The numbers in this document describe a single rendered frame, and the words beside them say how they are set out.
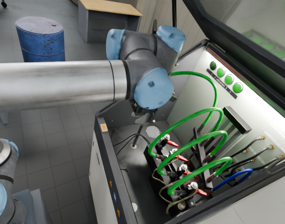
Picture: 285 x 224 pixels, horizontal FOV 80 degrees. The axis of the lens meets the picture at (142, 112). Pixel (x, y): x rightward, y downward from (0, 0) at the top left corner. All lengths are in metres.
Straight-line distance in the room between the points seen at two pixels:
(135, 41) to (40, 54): 2.12
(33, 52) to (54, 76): 2.18
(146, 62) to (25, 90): 0.20
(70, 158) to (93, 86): 1.71
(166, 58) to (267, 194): 0.47
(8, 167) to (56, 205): 1.11
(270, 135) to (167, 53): 0.56
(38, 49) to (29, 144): 1.08
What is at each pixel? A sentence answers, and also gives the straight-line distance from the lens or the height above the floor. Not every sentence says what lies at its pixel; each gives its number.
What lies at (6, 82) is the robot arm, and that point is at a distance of 0.30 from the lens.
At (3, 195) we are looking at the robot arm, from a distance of 0.67.
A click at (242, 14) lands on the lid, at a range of 0.57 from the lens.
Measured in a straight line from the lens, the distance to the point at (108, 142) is 0.93.
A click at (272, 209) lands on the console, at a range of 0.64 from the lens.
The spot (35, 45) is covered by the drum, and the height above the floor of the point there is 0.61.
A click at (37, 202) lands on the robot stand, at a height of 0.80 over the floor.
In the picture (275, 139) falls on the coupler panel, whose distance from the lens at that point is 0.84.
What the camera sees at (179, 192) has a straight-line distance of 0.74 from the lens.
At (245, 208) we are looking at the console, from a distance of 0.67.
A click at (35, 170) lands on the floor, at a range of 1.96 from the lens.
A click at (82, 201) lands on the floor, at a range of 1.80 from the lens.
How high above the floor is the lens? 1.71
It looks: 42 degrees down
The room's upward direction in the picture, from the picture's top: 20 degrees clockwise
